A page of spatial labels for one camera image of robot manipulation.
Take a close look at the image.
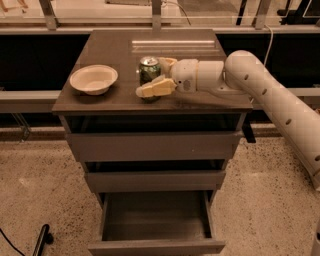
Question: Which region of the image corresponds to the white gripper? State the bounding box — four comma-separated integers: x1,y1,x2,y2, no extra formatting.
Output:
136,57,198,98

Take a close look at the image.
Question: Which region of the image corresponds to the green soda can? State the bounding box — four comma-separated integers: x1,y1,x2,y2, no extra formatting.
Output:
138,55,162,103

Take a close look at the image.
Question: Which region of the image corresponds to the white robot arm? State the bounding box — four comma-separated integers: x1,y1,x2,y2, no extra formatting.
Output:
136,50,320,191

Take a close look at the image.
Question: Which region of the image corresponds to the top grey drawer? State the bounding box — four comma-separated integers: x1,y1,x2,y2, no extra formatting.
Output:
67,132,242,162

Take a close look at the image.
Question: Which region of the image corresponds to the middle grey drawer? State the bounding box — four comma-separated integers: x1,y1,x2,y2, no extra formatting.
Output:
85,170,226,193

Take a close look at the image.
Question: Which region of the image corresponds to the open bottom grey drawer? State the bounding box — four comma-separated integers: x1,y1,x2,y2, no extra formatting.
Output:
88,191,225,256

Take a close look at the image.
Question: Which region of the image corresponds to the white paper bowl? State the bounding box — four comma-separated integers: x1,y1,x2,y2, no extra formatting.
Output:
69,65,118,96

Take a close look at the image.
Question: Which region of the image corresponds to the black floor object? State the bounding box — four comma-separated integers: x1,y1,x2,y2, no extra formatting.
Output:
32,224,54,256

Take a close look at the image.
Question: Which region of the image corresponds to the white cable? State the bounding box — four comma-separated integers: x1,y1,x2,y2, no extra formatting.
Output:
263,23,274,67

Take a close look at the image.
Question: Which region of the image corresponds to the black floor cable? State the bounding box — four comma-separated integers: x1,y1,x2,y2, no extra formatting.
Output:
0,227,26,256

